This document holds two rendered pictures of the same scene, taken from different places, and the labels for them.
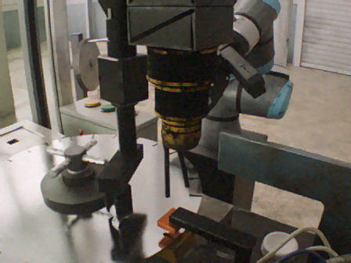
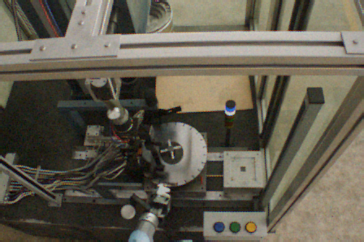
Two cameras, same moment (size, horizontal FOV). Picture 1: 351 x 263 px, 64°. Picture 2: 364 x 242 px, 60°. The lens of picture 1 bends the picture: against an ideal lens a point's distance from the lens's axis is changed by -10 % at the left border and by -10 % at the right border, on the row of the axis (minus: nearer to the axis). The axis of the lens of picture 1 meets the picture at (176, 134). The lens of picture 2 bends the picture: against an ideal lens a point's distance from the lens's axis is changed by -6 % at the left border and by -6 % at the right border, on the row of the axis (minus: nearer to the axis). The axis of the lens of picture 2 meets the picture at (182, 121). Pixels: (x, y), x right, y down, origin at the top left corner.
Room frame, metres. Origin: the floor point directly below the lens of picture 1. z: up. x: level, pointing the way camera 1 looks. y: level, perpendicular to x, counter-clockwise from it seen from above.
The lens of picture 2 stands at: (0.97, -0.05, 2.39)
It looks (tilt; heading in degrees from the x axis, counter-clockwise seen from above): 61 degrees down; 157
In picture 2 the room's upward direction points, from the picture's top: 10 degrees counter-clockwise
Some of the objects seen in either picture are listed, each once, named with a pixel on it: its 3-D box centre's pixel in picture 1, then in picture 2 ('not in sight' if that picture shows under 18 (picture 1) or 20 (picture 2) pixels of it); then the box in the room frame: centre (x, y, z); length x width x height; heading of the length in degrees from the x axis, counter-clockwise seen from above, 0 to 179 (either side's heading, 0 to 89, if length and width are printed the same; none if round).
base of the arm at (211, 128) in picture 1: (220, 124); not in sight; (0.91, -0.14, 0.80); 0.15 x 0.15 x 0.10
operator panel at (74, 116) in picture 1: (107, 136); (234, 226); (0.78, 0.19, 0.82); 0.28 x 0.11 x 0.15; 55
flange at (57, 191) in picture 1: (79, 177); (171, 152); (0.35, 0.13, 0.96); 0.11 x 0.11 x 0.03
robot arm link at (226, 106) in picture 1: (224, 90); not in sight; (0.91, -0.14, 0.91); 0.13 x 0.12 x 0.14; 64
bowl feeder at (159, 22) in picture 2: not in sight; (149, 35); (-0.39, 0.42, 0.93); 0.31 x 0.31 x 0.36
